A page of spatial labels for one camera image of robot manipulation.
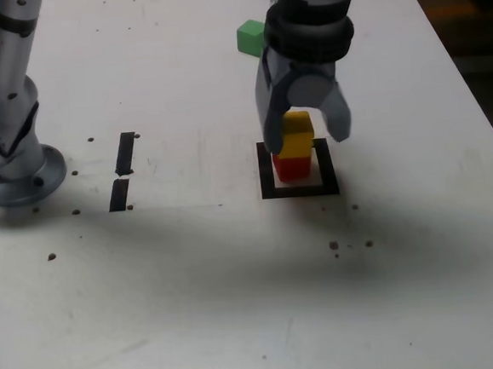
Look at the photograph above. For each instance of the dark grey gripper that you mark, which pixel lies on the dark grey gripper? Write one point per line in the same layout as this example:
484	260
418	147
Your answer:
306	70

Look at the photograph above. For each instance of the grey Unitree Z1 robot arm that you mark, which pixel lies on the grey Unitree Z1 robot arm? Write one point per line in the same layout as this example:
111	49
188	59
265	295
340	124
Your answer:
6	62

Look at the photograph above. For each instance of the red cube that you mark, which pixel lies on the red cube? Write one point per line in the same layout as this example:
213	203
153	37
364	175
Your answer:
294	168

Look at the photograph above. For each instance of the green cube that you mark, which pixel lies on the green cube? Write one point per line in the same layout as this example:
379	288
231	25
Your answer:
248	37

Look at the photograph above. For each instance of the yellow cube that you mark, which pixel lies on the yellow cube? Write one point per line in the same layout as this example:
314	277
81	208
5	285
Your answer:
298	142

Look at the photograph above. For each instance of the black tape strip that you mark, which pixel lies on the black tape strip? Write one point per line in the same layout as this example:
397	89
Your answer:
124	153

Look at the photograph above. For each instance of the dark background furniture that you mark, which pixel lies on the dark background furniture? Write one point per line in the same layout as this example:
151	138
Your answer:
473	25

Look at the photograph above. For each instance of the black tape square outline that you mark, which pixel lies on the black tape square outline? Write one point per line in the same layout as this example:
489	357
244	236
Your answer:
329	173

